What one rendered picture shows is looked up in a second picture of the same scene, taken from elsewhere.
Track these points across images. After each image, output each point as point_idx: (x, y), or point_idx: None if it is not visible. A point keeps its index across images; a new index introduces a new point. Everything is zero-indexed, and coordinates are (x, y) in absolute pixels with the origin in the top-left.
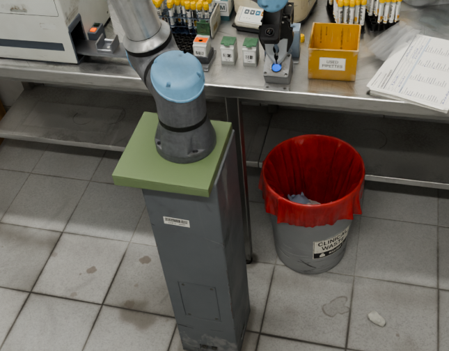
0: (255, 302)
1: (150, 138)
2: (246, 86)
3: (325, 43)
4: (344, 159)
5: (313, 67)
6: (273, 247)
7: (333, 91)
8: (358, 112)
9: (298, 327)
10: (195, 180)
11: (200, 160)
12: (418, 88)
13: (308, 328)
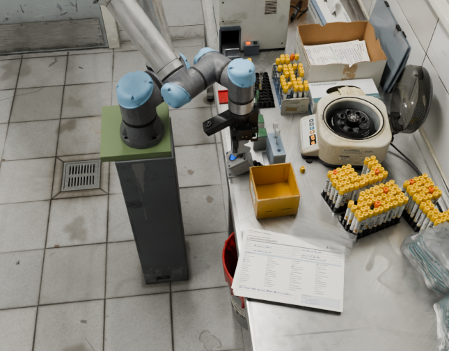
0: (195, 281)
1: None
2: (225, 150)
3: (290, 184)
4: None
5: (250, 182)
6: None
7: (237, 207)
8: None
9: (182, 317)
10: (106, 147)
11: (126, 145)
12: (256, 265)
13: (184, 324)
